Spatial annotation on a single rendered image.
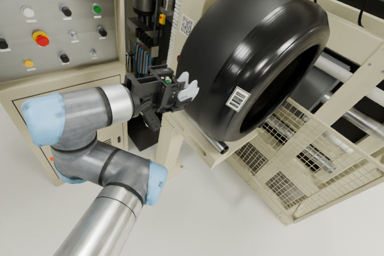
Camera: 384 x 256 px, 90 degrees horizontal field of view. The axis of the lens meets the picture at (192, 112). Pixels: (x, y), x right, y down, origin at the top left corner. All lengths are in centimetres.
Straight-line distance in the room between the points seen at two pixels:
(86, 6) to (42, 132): 74
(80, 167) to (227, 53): 41
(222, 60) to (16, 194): 164
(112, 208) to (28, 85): 83
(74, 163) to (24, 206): 139
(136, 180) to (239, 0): 51
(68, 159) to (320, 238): 196
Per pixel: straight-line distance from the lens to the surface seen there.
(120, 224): 33
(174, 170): 174
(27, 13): 97
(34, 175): 187
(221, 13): 60
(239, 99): 52
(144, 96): 41
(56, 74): 111
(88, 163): 40
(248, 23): 56
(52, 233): 166
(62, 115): 34
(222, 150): 81
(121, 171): 37
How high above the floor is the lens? 154
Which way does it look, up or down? 44 degrees down
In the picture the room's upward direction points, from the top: 18 degrees clockwise
